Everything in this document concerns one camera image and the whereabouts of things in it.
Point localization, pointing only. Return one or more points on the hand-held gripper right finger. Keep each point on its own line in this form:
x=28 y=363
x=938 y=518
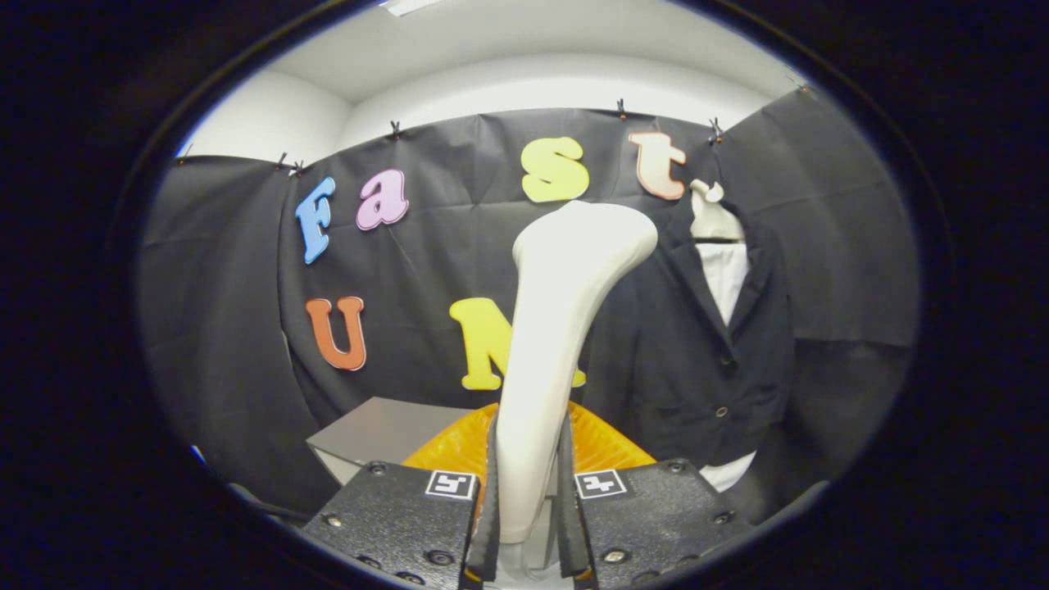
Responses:
x=571 y=533

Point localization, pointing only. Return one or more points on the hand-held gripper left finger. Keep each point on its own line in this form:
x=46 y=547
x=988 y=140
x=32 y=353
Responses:
x=490 y=533

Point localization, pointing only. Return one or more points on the black jacket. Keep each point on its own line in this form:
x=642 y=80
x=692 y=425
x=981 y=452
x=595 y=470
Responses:
x=680 y=369

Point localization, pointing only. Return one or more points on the white garment steamer head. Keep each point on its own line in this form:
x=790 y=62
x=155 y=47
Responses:
x=557 y=328

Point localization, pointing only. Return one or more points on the white shirt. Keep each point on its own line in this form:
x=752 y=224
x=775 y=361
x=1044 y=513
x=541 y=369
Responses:
x=725 y=279

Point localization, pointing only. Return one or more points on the white clothes hanger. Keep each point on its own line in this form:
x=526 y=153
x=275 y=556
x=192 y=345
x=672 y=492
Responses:
x=711 y=217

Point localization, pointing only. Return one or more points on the grey drawer cabinet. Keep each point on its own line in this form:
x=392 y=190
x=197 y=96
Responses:
x=377 y=430

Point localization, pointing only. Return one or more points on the black backdrop cloth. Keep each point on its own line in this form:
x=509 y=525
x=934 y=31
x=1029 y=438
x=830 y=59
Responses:
x=426 y=270

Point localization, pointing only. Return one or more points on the row of small backdrop clips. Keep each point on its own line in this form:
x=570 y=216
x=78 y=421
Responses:
x=621 y=108

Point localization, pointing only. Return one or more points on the ceiling light panel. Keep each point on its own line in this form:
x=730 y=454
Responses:
x=410 y=6

